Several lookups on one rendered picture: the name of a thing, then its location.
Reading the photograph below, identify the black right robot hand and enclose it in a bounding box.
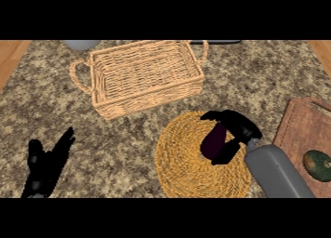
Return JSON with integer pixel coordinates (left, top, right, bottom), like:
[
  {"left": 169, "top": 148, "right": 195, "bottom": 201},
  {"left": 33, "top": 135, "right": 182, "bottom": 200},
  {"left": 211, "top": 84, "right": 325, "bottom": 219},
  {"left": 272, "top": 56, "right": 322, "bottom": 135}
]
[{"left": 200, "top": 109, "right": 263, "bottom": 166}]

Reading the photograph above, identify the round woven yellow placemat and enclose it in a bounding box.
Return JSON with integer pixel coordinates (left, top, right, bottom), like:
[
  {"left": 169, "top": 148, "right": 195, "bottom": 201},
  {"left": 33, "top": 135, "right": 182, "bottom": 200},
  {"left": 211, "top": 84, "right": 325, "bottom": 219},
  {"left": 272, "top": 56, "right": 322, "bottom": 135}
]
[{"left": 154, "top": 110, "right": 253, "bottom": 199}]

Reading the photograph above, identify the dark green round vegetable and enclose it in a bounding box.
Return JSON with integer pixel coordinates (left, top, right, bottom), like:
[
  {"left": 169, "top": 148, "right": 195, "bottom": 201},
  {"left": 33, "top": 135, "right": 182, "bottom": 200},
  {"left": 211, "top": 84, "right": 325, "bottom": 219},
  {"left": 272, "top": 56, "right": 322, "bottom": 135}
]
[{"left": 301, "top": 150, "right": 331, "bottom": 183}]

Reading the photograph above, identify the tan wicker basket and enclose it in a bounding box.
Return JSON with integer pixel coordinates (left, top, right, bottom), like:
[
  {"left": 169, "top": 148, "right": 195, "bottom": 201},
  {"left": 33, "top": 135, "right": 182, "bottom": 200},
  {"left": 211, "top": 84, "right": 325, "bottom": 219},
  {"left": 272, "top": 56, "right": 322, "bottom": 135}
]
[{"left": 68, "top": 40, "right": 210, "bottom": 121}]

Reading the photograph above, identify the pale grey round vessel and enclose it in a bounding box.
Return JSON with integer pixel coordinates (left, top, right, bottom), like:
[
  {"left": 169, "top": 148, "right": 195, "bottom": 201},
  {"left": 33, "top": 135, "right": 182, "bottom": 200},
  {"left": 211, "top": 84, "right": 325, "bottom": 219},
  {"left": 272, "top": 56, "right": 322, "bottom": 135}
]
[{"left": 64, "top": 40, "right": 104, "bottom": 51}]

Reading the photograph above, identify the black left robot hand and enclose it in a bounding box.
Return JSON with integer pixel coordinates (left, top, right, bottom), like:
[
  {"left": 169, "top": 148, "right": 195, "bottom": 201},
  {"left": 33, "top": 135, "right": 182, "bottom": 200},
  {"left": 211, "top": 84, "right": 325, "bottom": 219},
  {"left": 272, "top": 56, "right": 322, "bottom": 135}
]
[{"left": 21, "top": 126, "right": 77, "bottom": 199}]

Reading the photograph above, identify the dark purple eggplant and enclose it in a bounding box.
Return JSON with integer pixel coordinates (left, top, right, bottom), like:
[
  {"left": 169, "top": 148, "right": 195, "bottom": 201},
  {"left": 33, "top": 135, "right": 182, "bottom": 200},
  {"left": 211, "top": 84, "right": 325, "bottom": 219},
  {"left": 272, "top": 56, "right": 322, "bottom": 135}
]
[{"left": 200, "top": 123, "right": 231, "bottom": 159}]

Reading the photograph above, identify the brown wooden cutting board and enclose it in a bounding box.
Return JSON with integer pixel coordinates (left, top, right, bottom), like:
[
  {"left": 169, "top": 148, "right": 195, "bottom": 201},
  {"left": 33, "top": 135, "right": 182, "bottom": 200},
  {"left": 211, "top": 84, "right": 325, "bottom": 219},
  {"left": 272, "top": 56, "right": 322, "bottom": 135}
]
[{"left": 272, "top": 96, "right": 331, "bottom": 199}]

